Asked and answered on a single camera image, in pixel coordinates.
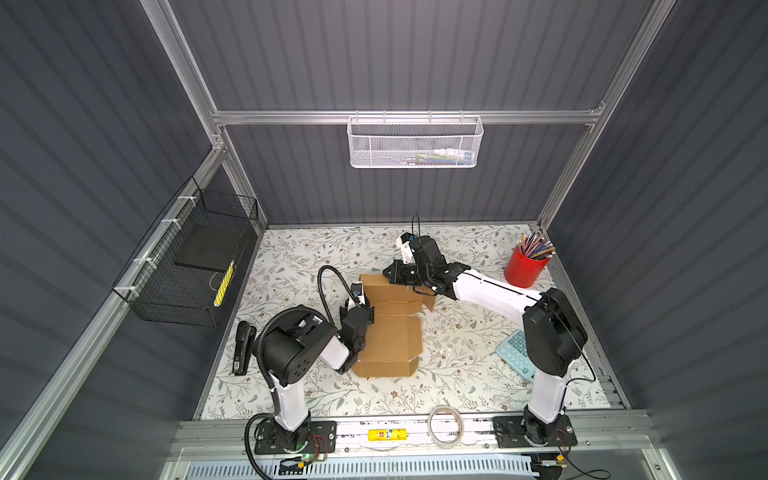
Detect markers in white basket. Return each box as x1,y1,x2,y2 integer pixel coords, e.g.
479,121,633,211
396,148,476,167

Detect black corrugated cable hose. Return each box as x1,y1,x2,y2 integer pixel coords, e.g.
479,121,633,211
242,265,361,480

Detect bundle of coloured pencils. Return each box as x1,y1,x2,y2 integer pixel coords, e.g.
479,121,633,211
517,232,556,261

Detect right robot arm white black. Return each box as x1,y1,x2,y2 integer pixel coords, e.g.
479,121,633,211
383,232,588,427

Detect yellow striped tool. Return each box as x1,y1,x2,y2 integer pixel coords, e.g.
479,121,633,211
213,261,235,308

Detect black wire mesh basket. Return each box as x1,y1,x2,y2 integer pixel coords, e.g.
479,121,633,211
113,180,259,327

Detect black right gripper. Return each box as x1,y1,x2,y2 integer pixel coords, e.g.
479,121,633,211
382,261,430,287

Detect teal calculator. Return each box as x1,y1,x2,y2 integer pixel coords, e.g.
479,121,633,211
496,330,536,382

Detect white wire mesh basket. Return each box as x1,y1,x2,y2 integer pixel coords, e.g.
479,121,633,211
346,114,485,169

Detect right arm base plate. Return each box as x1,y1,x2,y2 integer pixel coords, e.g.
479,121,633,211
491,408,578,448

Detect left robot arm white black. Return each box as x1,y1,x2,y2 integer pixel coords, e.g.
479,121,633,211
253,282,374,435

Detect black stapler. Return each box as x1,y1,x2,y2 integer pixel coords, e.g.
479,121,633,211
232,320,257,376

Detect red metal pencil cup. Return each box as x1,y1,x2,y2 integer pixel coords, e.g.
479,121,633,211
504,246,549,288

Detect clear tape roll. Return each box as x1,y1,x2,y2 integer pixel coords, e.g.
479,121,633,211
426,405,465,449

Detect brown cardboard box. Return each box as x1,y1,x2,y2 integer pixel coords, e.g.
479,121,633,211
352,274,436,378

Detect yellow spirit level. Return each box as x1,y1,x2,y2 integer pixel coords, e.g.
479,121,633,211
367,428,408,442

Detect black foam pad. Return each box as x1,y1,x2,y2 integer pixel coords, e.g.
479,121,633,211
173,225,241,273

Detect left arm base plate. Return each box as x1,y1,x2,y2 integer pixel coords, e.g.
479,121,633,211
251,419,338,455

